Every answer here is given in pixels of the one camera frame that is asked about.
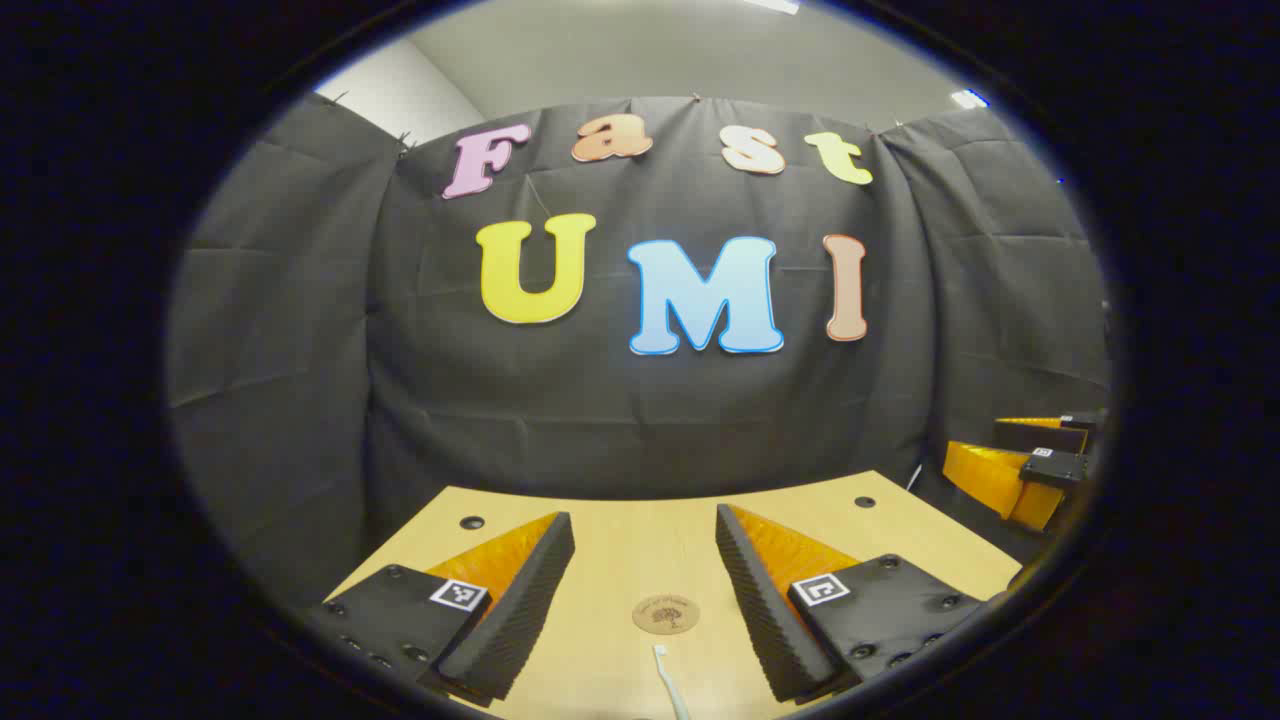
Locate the pale green toothbrush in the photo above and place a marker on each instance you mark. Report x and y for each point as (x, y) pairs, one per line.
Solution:
(669, 682)

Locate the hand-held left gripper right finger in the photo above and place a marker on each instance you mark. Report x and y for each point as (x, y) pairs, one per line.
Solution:
(760, 610)

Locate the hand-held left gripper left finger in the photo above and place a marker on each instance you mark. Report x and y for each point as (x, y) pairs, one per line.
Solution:
(520, 610)

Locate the round wooden coaster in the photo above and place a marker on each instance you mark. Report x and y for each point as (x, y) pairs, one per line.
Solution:
(666, 614)

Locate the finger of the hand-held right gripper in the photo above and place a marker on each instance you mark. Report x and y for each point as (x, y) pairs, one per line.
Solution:
(985, 478)
(1040, 437)

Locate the ceiling light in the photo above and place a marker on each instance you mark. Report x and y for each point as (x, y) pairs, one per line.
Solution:
(775, 4)
(968, 98)

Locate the wooden desktop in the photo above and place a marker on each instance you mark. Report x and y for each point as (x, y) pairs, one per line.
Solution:
(620, 540)

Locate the black backdrop cloth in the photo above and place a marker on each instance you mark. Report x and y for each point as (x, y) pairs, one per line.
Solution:
(600, 400)

